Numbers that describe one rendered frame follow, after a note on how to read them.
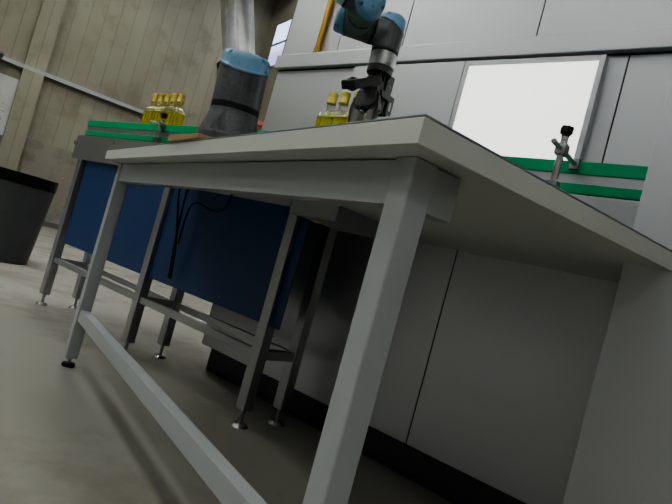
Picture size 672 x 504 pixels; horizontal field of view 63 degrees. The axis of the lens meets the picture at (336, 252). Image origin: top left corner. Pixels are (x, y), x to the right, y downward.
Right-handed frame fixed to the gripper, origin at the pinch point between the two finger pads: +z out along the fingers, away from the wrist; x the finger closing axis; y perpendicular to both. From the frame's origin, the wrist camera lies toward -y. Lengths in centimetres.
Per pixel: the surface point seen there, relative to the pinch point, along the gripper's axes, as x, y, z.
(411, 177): -61, -55, 23
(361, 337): -59, -55, 43
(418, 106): 10.9, 38.1, -24.2
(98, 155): 166, 8, 13
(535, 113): -30, 39, -22
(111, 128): 165, 10, -2
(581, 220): -72, -26, 20
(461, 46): 1, 39, -45
